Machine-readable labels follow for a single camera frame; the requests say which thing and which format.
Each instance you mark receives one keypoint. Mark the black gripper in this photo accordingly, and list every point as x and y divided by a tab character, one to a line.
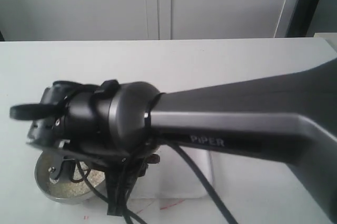
66	112

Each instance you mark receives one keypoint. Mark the steel bowl of rice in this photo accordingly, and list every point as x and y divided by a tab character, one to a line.
69	188

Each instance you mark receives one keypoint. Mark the white plastic tray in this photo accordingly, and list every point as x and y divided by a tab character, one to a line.
171	178

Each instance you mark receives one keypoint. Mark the white cabinet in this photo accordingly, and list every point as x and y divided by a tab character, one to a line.
67	20

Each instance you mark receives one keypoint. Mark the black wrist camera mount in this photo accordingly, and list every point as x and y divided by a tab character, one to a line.
111	178

